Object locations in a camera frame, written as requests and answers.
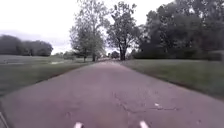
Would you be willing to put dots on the grass field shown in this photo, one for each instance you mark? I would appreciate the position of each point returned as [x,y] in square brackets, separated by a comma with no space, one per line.
[30,71]

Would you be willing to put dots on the dark broad tree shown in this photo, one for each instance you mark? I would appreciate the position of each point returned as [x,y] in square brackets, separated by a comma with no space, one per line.
[122,30]

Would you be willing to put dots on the grass verge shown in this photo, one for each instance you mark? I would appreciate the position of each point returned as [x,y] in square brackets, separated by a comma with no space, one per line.
[186,73]

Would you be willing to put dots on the robot's own part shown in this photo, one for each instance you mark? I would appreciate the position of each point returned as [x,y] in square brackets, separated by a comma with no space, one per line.
[143,124]
[78,125]

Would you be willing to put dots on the distant row of trees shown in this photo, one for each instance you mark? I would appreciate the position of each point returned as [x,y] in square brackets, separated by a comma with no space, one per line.
[25,46]

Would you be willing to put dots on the tall leafy tree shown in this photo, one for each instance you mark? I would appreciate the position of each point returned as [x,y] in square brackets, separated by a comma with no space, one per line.
[87,33]

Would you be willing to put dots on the dense wood of trees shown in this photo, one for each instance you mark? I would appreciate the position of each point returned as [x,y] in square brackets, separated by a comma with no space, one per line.
[186,31]

